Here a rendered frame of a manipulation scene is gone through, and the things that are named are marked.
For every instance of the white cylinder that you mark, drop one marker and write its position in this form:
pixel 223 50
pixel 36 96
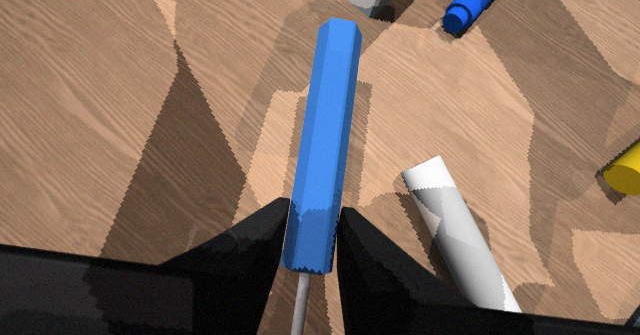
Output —
pixel 471 264

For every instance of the yellow stylus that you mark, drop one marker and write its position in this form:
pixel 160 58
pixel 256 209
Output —
pixel 623 174

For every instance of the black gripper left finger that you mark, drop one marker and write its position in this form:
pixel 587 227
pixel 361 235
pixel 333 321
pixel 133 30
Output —
pixel 220 287

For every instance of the black marker with blue cap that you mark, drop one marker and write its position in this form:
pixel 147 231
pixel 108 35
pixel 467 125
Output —
pixel 460 14

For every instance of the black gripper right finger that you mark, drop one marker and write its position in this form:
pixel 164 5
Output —
pixel 384 291

